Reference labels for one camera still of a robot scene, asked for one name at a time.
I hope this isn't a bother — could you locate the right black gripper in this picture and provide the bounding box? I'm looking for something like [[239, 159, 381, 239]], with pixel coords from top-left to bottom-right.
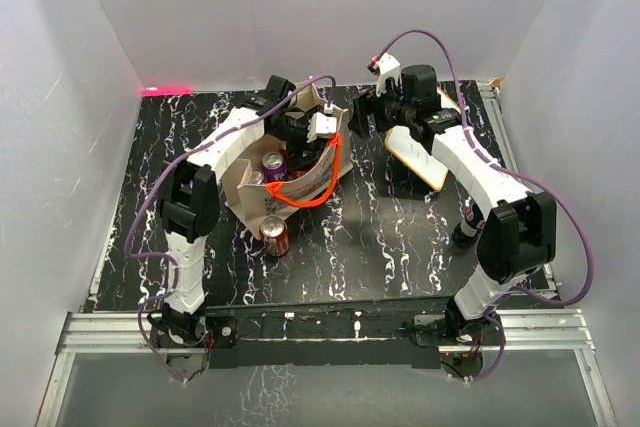
[[349, 75, 416, 140]]

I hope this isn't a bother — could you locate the purple Fanta can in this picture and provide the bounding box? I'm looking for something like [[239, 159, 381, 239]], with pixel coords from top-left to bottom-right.
[[247, 168, 265, 185], [261, 152, 287, 184]]

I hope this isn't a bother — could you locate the canvas bag with orange handles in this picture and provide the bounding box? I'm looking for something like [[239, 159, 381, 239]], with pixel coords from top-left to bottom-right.
[[222, 85, 352, 238]]

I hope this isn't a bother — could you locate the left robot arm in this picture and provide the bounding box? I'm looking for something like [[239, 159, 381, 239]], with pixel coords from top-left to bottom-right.
[[151, 76, 336, 346]]

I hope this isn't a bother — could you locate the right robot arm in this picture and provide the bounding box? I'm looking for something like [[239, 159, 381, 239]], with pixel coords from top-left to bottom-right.
[[348, 55, 557, 344]]

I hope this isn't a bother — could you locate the red Coke can front left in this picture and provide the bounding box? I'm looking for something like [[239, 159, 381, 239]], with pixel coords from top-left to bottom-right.
[[259, 216, 290, 257]]

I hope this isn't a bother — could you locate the black marble pattern mat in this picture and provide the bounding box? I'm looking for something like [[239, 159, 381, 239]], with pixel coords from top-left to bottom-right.
[[82, 79, 564, 311]]

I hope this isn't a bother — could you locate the pink marker pen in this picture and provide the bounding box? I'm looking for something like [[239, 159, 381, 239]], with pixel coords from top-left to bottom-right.
[[142, 87, 193, 98]]

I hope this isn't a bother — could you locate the dark Pepsi bottle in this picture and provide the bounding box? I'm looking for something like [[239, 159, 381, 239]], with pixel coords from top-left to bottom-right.
[[452, 203, 486, 247]]

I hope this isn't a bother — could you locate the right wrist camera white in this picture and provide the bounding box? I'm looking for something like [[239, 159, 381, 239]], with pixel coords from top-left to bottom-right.
[[368, 53, 401, 97]]

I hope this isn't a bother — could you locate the small whiteboard with orange frame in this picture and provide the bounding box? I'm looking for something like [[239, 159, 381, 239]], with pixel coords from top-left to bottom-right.
[[384, 86, 461, 193]]

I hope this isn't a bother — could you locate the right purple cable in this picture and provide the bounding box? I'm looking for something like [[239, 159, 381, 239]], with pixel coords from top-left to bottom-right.
[[374, 29, 596, 381]]

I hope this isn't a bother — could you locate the purple cable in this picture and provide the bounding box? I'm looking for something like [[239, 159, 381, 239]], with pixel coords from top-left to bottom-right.
[[124, 74, 337, 384], [374, 29, 596, 381]]

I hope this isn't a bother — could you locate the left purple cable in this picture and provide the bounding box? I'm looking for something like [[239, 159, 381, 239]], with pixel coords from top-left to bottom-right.
[[124, 74, 337, 384]]

